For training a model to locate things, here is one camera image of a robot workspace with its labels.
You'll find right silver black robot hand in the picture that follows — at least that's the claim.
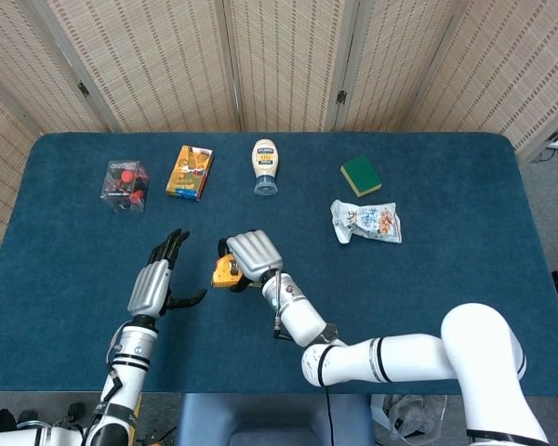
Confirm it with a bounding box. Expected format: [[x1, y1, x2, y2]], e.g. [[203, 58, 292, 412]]
[[217, 229, 284, 293]]

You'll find white crumpled snack packet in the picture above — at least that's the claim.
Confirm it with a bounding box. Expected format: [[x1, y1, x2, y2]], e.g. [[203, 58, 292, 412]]
[[329, 199, 404, 245]]

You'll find clear box with red toy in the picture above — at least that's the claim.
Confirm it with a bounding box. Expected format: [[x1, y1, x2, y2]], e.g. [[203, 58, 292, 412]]
[[100, 160, 152, 215]]

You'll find blue table cloth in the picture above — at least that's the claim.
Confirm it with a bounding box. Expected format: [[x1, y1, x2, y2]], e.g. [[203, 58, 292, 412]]
[[0, 132, 558, 398]]

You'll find clear plastic bag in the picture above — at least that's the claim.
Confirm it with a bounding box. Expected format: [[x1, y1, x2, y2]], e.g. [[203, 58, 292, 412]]
[[370, 394, 448, 440]]

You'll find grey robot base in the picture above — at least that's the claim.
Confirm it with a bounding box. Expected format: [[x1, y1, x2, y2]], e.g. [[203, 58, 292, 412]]
[[176, 393, 376, 446]]

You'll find yellow tape measure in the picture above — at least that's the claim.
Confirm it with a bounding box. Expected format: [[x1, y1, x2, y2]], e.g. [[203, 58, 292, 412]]
[[210, 253, 261, 290]]

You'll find green yellow sponge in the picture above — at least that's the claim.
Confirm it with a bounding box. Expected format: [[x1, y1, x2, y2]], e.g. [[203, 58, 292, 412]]
[[339, 155, 383, 198]]

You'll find orange drink carton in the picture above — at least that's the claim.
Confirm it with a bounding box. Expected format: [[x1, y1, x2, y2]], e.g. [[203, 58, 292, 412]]
[[165, 145, 215, 203]]

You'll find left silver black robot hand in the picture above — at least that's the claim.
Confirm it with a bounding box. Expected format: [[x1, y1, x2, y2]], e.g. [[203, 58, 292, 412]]
[[126, 228, 208, 321]]

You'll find bamboo folding screen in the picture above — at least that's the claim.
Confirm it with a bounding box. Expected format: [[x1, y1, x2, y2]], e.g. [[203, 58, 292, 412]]
[[0, 0, 558, 250]]

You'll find white mayonnaise squeeze bottle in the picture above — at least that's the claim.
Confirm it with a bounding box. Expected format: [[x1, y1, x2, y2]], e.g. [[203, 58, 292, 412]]
[[252, 138, 279, 197]]

